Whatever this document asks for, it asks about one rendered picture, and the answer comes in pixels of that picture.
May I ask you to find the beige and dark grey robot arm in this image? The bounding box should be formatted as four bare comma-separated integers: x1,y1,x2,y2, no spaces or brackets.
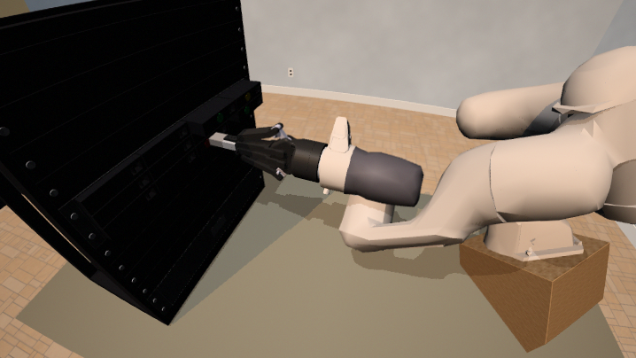
317,46,636,261

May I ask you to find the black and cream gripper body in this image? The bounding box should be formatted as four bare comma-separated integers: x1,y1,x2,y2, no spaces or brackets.
270,135,328,183

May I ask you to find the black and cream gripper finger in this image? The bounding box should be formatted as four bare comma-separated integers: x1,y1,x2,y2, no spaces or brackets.
208,122,291,158
210,142,286,181

